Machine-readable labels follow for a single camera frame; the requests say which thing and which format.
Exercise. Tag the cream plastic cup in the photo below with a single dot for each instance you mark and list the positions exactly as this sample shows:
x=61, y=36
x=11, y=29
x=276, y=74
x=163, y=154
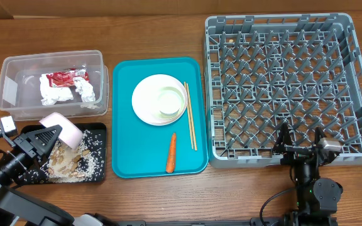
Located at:
x=169, y=103

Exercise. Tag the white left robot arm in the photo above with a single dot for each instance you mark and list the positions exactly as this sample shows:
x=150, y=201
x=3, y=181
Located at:
x=14, y=203

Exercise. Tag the rice and peanut leftovers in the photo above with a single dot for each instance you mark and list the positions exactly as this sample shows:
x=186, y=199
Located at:
x=71, y=163

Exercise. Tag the white napkin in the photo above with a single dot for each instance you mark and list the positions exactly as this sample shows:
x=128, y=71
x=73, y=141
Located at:
x=52, y=95

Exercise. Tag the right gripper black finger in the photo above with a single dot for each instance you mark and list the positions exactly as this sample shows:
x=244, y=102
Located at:
x=284, y=141
x=319, y=139

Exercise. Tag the pink round plate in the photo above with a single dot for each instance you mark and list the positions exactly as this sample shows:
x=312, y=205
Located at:
x=143, y=98

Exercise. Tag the clear plastic waste bin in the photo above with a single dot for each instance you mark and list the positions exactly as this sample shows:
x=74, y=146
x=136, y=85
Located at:
x=20, y=84

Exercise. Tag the orange carrot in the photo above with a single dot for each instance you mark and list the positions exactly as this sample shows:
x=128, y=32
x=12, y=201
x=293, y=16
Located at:
x=170, y=165

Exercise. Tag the pink food bowl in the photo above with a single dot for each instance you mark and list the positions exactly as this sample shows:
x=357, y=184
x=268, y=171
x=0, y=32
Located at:
x=71, y=135

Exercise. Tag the black waste tray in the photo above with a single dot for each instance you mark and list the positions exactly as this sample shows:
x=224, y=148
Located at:
x=99, y=150

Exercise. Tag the cream shallow bowl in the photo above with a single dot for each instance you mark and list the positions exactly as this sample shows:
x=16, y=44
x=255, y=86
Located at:
x=156, y=104

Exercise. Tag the red snack wrapper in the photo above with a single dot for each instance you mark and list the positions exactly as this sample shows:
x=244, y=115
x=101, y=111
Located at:
x=65, y=78

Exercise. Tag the teal plastic tray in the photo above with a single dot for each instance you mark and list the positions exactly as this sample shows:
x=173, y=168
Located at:
x=141, y=150

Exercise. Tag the grey dishwasher rack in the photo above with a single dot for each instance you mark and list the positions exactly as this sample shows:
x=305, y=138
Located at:
x=262, y=71

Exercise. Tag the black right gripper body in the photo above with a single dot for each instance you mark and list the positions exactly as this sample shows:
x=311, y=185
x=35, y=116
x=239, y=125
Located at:
x=293, y=156

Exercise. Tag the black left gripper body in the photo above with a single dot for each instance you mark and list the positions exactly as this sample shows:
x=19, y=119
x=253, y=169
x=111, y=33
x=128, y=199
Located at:
x=23, y=156

